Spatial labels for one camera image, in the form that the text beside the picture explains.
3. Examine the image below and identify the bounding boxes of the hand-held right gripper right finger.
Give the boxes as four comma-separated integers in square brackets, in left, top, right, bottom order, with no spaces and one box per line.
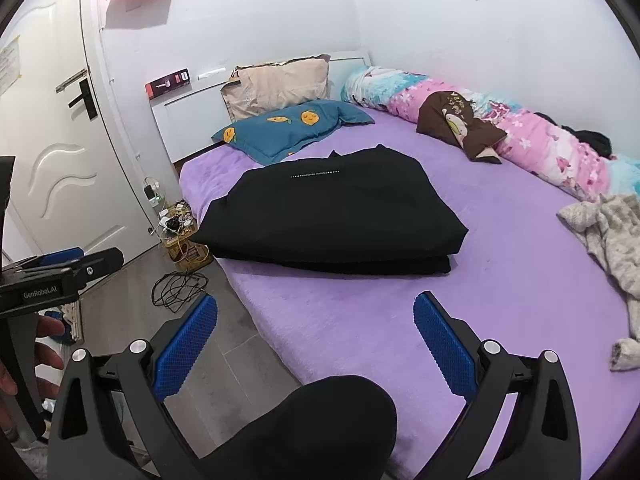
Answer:
[413,291,583,480]

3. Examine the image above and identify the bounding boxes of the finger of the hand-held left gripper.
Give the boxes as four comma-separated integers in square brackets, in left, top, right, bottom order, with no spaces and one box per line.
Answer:
[2,246,85,273]
[20,247,125,291]

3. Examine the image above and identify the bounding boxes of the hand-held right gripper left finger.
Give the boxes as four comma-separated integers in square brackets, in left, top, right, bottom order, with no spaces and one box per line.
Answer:
[47,292,221,480]

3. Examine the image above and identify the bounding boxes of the black jacket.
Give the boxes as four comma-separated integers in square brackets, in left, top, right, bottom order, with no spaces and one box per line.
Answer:
[191,144,469,277]

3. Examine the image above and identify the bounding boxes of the person's left hand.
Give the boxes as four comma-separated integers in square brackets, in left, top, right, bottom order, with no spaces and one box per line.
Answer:
[31,314,67,372]

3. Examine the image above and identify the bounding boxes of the white door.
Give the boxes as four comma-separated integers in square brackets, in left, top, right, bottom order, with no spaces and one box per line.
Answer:
[0,0,173,266]

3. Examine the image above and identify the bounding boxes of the yellow basket of chargers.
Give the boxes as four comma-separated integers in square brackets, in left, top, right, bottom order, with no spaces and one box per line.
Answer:
[159,200,215,267]

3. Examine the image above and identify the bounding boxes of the purple fleece bed blanket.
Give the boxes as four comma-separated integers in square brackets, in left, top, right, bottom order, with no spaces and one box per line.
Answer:
[177,107,640,480]

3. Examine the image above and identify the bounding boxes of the white headboard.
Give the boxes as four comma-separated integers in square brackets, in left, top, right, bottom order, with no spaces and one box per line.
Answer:
[150,49,373,166]

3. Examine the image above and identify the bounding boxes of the red and black box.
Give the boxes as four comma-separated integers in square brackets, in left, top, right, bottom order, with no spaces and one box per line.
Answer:
[145,67,192,101]

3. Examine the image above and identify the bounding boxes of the paper notice on door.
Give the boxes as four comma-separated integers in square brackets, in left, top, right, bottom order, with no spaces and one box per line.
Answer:
[0,35,22,97]

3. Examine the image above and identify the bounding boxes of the grey fluffy sweater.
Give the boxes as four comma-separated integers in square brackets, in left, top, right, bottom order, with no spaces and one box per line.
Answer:
[556,192,640,372]

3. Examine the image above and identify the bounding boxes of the blue lemon print pillow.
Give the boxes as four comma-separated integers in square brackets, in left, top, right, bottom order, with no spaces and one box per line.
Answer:
[211,100,376,166]

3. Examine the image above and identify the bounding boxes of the pink floral quilt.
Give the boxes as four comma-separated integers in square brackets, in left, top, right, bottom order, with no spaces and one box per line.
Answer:
[341,65,640,203]

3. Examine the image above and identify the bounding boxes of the brown duck print cushion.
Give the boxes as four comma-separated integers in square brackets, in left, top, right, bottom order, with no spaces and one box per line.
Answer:
[416,90,507,165]

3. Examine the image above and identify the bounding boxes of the beige pillow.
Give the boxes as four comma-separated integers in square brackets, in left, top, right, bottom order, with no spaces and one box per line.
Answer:
[221,56,332,122]

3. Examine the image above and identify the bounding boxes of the small black garment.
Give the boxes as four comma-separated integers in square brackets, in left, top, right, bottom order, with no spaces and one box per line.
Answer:
[560,126,615,158]

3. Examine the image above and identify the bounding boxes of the black floor cables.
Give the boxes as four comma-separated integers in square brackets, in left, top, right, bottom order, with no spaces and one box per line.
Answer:
[150,271,208,313]

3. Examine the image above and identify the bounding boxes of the wall socket charger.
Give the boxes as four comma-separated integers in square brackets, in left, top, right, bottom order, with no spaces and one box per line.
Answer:
[142,176,166,207]

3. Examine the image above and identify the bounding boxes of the black door handle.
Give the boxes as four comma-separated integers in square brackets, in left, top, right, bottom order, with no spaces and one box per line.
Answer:
[56,69,97,121]

